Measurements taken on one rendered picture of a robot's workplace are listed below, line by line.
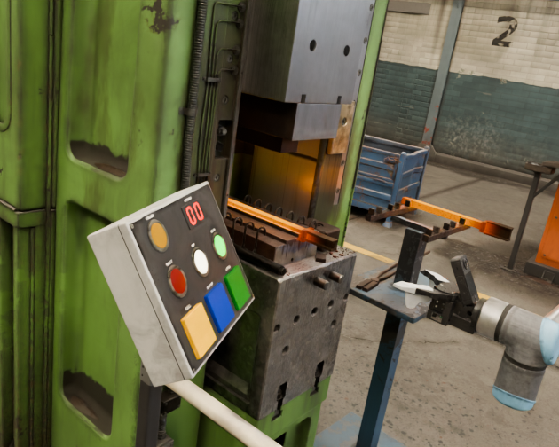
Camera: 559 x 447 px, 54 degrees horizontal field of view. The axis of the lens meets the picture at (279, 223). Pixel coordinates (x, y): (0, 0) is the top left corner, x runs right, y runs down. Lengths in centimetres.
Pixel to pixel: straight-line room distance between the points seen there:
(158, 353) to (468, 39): 873
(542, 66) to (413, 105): 203
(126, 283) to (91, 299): 82
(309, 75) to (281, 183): 58
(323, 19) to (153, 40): 42
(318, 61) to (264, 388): 90
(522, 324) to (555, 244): 367
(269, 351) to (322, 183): 60
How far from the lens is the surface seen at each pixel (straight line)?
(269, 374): 161
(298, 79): 139
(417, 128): 963
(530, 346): 131
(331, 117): 153
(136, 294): 93
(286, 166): 188
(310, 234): 155
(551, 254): 498
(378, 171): 532
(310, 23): 140
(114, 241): 91
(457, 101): 938
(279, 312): 151
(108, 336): 172
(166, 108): 129
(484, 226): 193
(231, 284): 113
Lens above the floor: 150
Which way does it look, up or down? 18 degrees down
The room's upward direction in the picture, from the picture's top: 9 degrees clockwise
